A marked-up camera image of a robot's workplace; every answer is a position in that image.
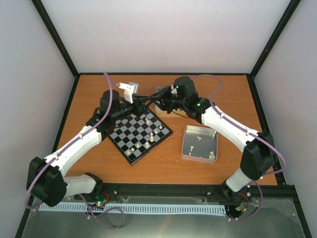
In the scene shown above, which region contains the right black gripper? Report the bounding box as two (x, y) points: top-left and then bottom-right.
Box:
(149, 86), (186, 115)

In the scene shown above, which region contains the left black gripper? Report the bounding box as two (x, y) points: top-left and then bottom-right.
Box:
(113, 95), (154, 121)

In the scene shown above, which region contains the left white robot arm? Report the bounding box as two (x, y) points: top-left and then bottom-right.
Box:
(26, 90), (154, 207)

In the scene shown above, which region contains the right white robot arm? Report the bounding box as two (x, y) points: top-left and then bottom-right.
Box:
(150, 76), (286, 201)

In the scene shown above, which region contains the white chess pieces pile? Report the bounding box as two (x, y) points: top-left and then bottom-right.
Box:
(189, 136), (215, 160)

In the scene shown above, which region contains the green lit circuit board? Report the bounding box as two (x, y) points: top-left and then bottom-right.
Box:
(96, 192), (109, 207)

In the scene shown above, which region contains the gold square tin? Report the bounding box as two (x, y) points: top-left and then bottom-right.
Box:
(155, 85), (188, 118)

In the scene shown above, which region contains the black and silver chessboard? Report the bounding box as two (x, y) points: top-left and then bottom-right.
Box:
(109, 109), (173, 165)

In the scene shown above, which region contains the pink square tin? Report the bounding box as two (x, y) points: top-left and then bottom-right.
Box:
(181, 125), (218, 164)

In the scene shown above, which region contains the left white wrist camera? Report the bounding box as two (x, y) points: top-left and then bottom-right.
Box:
(116, 82), (139, 104)

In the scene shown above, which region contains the black aluminium frame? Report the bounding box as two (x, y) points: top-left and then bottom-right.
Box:
(15, 0), (312, 238)

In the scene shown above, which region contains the light blue cable duct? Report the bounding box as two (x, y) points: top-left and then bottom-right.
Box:
(38, 202), (226, 216)

